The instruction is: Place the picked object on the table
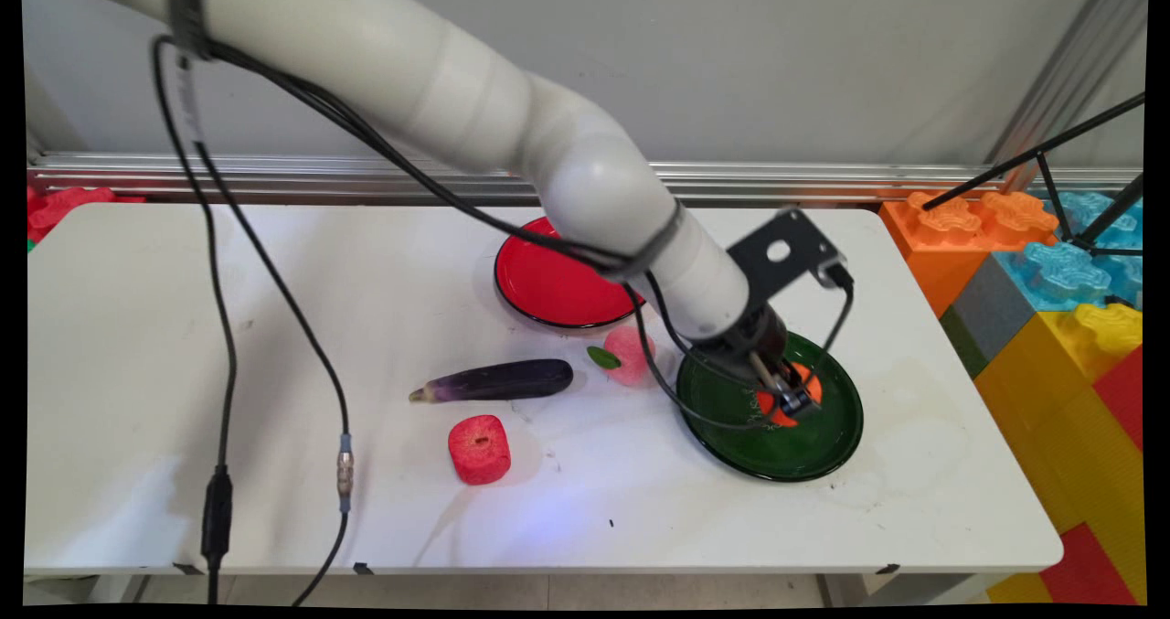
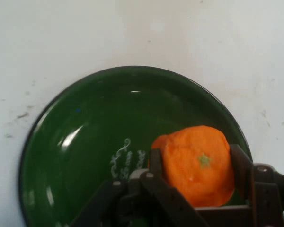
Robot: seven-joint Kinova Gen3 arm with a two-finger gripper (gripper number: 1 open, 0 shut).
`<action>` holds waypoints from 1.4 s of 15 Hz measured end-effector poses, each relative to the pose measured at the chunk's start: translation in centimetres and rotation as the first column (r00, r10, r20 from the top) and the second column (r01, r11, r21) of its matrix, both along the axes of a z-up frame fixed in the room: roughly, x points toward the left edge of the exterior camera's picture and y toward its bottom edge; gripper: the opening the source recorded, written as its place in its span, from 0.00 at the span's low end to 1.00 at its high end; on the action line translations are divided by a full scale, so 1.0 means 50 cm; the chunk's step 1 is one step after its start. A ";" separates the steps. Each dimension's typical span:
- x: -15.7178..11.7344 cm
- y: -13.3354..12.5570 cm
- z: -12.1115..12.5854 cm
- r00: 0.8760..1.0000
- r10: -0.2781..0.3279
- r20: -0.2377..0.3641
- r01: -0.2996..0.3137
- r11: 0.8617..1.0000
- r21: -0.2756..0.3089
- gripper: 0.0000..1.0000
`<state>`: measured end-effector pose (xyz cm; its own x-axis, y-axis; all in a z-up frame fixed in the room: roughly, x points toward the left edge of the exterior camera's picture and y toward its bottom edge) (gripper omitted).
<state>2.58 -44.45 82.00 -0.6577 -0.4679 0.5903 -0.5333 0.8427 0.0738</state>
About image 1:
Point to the aluminium rail along wall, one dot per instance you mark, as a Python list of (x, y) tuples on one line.
[(274, 176)]

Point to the purple toy eggplant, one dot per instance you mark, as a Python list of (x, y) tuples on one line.
[(512, 379)]

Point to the orange toy tangerine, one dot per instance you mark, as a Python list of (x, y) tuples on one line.
[(771, 412)]

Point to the black tripod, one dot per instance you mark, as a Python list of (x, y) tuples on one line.
[(1051, 148)]

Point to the blue giant building block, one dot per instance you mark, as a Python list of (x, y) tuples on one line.
[(1060, 272)]

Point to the aluminium diagonal post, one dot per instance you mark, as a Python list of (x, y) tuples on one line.
[(1069, 70)]

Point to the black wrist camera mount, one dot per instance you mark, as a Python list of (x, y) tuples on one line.
[(806, 235)]

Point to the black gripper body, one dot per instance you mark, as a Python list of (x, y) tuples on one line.
[(751, 337)]

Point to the pink toy peach with leaf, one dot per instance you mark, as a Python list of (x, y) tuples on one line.
[(622, 345)]

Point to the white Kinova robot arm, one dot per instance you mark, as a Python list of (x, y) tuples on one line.
[(411, 70)]

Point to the red giant building block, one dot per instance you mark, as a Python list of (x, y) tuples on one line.
[(1088, 569), (1122, 395)]

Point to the red round plate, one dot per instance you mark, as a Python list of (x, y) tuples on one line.
[(548, 281)]

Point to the red toy apple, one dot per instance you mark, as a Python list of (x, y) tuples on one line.
[(480, 450)]

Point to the red flat foam block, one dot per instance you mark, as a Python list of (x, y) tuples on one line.
[(64, 208)]

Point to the orange giant building block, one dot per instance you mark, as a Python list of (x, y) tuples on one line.
[(941, 244)]

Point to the grey giant building block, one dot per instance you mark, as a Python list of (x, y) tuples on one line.
[(992, 313)]

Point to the green round plate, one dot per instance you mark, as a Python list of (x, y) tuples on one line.
[(809, 450)]

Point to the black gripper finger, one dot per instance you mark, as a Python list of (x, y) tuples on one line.
[(766, 372), (797, 401)]

